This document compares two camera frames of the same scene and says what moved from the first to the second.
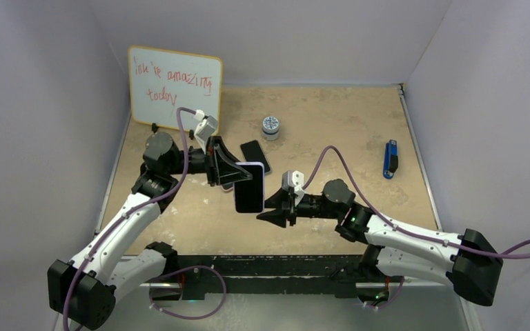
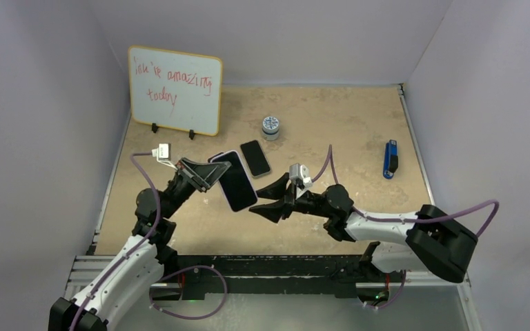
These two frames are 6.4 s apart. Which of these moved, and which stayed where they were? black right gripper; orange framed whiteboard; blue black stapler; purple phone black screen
Moved: purple phone black screen; black right gripper
Stayed: orange framed whiteboard; blue black stapler
